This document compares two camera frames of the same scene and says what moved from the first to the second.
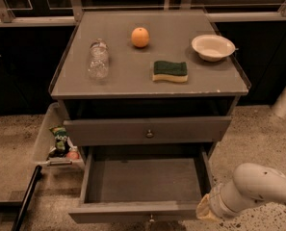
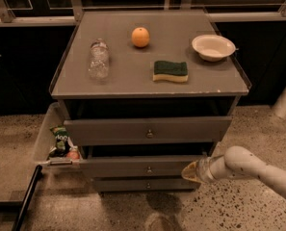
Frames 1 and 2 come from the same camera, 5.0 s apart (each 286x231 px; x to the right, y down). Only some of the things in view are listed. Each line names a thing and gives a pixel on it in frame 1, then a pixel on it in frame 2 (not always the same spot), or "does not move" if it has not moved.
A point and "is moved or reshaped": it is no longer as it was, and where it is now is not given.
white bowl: [213, 47] does not move
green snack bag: [62, 144] does not move
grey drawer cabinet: [147, 95] does not move
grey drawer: [142, 184] is moved or reshaped
